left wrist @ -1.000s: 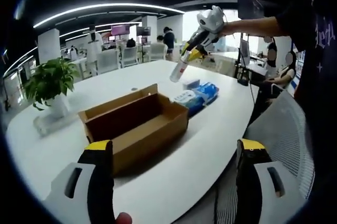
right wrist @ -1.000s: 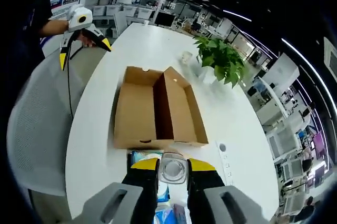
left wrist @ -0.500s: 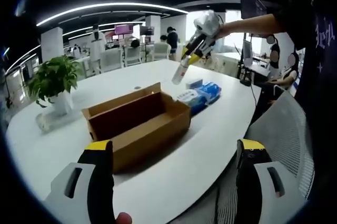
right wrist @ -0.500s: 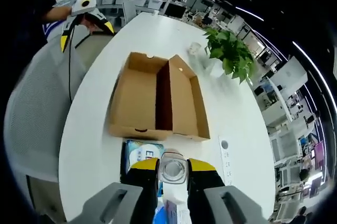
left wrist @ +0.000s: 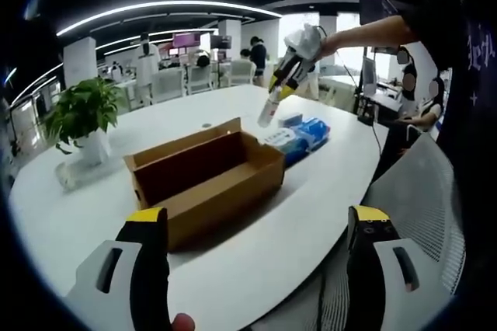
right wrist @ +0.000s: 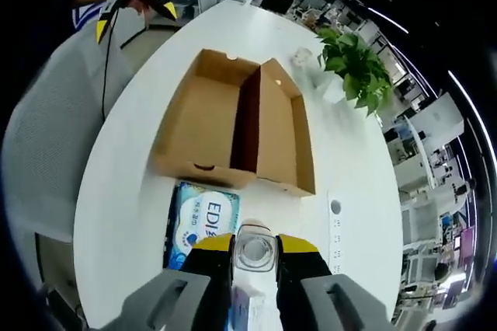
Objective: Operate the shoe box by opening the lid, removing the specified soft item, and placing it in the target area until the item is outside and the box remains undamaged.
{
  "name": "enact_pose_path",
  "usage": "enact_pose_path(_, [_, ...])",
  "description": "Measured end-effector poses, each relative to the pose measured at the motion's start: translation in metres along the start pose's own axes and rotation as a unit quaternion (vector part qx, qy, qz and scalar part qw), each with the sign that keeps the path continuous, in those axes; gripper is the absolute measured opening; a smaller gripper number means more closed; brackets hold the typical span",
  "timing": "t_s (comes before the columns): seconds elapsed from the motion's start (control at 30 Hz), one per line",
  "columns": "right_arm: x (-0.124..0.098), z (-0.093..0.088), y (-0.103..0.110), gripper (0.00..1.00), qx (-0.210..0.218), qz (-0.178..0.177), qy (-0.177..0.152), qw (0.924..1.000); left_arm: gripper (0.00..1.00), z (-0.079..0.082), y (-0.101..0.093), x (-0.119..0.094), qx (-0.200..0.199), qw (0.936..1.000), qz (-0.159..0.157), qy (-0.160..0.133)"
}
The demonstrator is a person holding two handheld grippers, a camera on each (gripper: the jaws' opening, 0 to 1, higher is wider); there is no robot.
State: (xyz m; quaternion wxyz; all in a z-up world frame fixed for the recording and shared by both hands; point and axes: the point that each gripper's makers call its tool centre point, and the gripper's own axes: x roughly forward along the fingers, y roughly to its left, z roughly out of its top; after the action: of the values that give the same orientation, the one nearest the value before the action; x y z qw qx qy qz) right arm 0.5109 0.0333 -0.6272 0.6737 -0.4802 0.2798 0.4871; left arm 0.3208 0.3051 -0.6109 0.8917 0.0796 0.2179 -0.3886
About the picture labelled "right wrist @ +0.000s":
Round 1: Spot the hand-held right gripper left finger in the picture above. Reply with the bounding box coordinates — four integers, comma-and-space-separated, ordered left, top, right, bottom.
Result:
103, 232, 236, 331

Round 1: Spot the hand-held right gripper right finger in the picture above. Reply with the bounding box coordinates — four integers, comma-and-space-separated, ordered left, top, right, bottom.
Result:
273, 233, 390, 331

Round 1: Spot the small grey printed carton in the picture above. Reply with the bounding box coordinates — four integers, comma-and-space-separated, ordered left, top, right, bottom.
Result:
228, 286, 281, 331

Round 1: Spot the blue white wet wipes pack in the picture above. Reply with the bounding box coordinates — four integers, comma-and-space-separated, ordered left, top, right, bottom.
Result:
162, 181, 242, 272

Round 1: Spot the brown cardboard shoe box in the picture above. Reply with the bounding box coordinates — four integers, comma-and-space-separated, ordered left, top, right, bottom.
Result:
150, 48, 316, 197

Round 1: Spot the dark desk monitor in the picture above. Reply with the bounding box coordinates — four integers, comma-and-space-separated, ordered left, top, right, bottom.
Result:
259, 0, 294, 14

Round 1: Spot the grey mesh office chair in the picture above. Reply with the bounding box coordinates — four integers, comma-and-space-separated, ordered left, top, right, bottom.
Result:
2, 23, 183, 241

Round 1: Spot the white patterned paper cup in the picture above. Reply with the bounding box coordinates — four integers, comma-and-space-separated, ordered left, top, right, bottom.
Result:
291, 47, 312, 68

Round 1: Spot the purple lit monitor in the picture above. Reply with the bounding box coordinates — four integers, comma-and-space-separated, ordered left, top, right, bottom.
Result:
460, 228, 477, 267

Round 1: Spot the green potted plant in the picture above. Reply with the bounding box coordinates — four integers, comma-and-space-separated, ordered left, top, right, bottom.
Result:
316, 27, 394, 117

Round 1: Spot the long curved ceiling light strip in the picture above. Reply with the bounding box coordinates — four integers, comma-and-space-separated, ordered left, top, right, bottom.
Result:
448, 70, 497, 145

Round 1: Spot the blue white wall poster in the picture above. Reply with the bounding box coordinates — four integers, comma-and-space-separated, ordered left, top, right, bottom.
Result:
71, 0, 103, 33

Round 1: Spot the black cable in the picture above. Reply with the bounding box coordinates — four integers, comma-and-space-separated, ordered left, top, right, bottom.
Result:
100, 6, 120, 119

